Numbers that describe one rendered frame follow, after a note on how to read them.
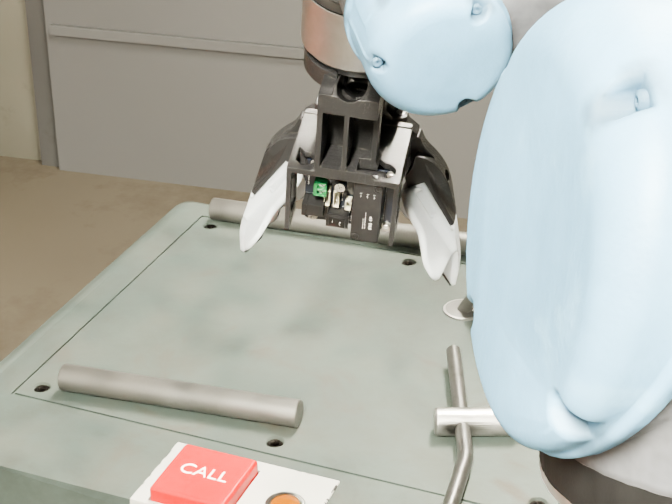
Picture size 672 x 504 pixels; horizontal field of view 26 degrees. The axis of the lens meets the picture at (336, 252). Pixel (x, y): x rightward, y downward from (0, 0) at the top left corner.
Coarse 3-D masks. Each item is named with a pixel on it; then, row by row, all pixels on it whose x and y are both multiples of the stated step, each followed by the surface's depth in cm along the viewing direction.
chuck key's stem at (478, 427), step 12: (444, 408) 112; (456, 408) 112; (468, 408) 112; (480, 408) 112; (444, 420) 111; (456, 420) 111; (468, 420) 111; (480, 420) 111; (492, 420) 111; (444, 432) 111; (480, 432) 111; (492, 432) 111; (504, 432) 111
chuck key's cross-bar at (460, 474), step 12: (456, 348) 120; (456, 360) 118; (456, 372) 117; (456, 384) 115; (456, 396) 114; (456, 432) 110; (468, 432) 110; (456, 444) 109; (468, 444) 109; (468, 456) 107; (456, 468) 106; (468, 468) 106; (456, 480) 105; (456, 492) 104
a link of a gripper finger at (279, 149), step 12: (300, 120) 95; (288, 132) 96; (276, 144) 96; (288, 144) 96; (264, 156) 98; (276, 156) 97; (288, 156) 97; (264, 168) 99; (276, 168) 98; (264, 180) 98; (252, 192) 99
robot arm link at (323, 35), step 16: (304, 0) 85; (304, 16) 86; (320, 16) 84; (336, 16) 83; (304, 32) 86; (320, 32) 84; (336, 32) 84; (320, 48) 85; (336, 48) 84; (336, 64) 85; (352, 64) 85
